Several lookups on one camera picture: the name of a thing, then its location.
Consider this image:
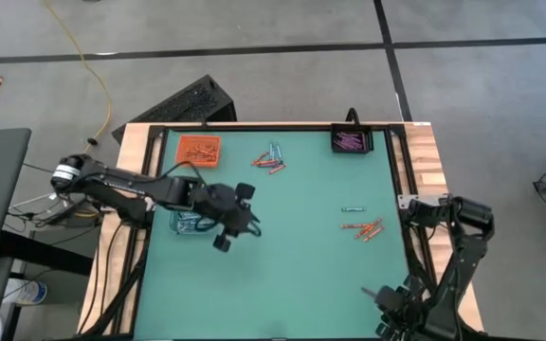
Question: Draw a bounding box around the black perforated metal box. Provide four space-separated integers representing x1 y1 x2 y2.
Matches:
111 74 238 145

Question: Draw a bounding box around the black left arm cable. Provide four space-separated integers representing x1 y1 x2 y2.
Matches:
161 160 217 234

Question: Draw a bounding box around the black plastic mesh basket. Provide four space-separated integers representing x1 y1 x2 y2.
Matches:
330 122 375 154

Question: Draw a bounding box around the black table edge rail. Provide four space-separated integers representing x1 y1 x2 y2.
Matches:
148 123 407 135

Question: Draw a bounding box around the white floor cable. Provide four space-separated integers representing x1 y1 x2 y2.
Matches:
9 191 65 209

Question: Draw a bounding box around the light wooden table board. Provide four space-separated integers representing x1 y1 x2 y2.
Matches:
77 121 165 335
403 121 485 332

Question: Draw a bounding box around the silver corner bracket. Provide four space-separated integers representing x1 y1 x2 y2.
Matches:
397 193 419 210

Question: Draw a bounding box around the orange plastic basket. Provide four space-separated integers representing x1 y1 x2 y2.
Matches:
175 135 222 168

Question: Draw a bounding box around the black table side rail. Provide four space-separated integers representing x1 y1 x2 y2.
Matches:
111 127 168 335
385 125 445 335

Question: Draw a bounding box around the white blue plastic bottle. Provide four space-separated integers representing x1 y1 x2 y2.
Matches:
2 278 49 307

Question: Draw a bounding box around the black diagonal support strut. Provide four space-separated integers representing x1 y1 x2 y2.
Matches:
81 267 146 335

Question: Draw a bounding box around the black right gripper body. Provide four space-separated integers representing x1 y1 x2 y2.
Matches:
386 278 433 332

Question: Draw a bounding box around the teal plastic bin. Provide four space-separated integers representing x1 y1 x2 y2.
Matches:
168 210 220 237

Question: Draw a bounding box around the black desk leg bar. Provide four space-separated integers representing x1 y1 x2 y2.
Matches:
0 229 95 277

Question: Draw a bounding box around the thick yellow hanging cord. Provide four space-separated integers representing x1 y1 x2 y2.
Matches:
43 0 113 143

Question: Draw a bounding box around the black floor cable bundle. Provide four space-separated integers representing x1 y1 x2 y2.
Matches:
5 188 108 247

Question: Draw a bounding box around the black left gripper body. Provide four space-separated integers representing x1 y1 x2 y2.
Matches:
196 183 250 233

